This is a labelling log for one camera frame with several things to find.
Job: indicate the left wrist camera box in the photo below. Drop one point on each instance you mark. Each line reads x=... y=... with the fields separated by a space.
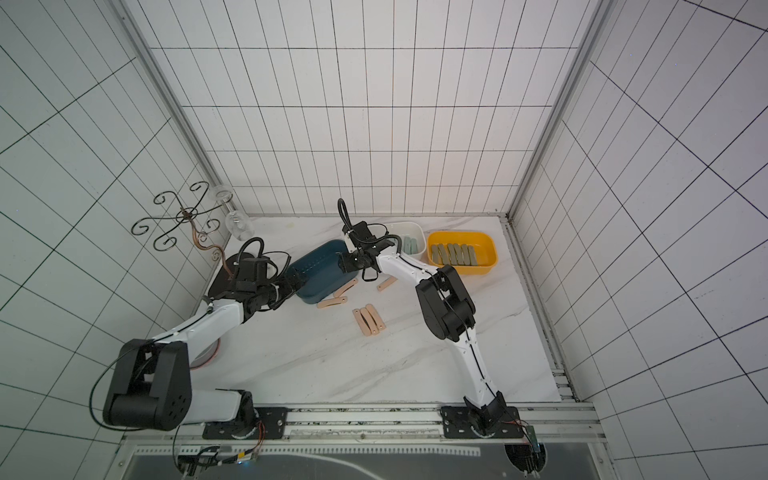
x=260 y=269

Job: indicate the white storage box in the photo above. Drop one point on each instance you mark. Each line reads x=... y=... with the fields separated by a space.
x=412 y=229

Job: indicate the clear wine glass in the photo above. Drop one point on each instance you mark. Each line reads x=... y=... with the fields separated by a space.
x=236 y=221

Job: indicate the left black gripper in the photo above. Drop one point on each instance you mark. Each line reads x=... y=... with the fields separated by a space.
x=290 y=289

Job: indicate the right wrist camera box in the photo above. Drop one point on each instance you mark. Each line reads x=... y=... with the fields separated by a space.
x=360 y=234

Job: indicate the pink knife upper left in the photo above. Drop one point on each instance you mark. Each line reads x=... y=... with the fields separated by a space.
x=340 y=292

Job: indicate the yellow storage box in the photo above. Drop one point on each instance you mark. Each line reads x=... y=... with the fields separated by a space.
x=484 y=246

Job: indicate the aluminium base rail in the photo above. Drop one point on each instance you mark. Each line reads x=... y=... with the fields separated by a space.
x=422 y=423

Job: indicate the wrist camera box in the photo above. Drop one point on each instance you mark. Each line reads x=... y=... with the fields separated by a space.
x=360 y=234
x=260 y=269

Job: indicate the dark teal storage box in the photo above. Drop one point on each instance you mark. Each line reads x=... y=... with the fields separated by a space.
x=317 y=274

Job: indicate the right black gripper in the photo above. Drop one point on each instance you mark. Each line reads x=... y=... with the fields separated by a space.
x=349 y=261

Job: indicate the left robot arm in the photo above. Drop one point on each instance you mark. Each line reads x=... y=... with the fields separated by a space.
x=151 y=386

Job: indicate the olive knife pair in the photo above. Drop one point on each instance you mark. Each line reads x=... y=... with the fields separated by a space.
x=465 y=255

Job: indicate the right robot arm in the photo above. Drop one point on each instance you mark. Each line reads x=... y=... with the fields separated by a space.
x=449 y=314

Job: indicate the metal scroll glass rack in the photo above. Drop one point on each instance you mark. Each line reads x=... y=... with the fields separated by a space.
x=196 y=217

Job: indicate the black oval rack base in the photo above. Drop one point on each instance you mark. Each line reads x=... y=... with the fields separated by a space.
x=236 y=279

